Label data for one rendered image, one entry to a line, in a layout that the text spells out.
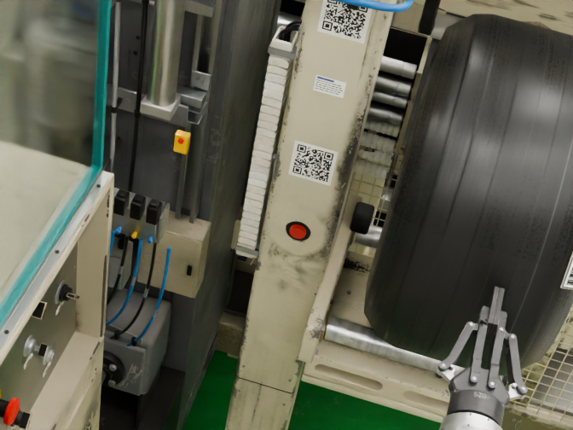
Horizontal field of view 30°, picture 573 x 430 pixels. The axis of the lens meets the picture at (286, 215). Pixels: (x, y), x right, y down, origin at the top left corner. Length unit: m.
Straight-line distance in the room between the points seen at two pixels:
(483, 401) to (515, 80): 0.50
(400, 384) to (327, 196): 0.38
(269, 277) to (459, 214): 0.53
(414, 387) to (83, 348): 0.60
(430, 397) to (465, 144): 0.61
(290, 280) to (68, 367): 0.44
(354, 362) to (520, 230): 0.52
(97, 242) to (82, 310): 0.17
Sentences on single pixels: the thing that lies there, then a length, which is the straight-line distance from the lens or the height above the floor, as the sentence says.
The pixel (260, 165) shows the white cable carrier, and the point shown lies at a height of 1.17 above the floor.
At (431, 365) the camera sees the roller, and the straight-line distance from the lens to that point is 1.97.
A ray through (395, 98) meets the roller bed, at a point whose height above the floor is 1.11.
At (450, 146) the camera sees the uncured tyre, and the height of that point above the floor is 1.41.
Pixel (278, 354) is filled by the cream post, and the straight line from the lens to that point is 2.16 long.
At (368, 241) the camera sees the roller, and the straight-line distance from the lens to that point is 2.17.
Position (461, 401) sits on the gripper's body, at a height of 1.25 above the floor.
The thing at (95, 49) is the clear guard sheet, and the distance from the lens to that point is 1.50.
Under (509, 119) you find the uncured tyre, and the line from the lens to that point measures 1.63.
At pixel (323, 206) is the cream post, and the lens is 1.87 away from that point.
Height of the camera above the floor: 2.35
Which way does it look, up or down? 41 degrees down
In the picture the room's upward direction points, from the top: 12 degrees clockwise
